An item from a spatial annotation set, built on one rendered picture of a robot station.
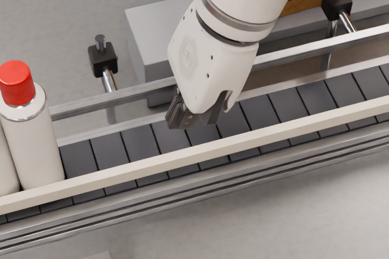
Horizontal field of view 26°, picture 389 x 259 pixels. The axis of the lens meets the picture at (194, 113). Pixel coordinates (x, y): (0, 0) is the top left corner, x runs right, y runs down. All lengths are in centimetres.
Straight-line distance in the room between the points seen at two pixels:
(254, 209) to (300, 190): 6
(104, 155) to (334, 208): 29
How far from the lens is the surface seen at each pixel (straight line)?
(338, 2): 106
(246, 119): 105
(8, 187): 97
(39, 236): 100
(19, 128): 87
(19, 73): 84
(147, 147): 102
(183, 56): 90
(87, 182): 96
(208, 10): 83
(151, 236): 101
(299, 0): 118
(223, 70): 85
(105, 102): 96
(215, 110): 90
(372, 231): 104
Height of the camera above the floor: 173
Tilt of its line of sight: 54 degrees down
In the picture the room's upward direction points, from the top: straight up
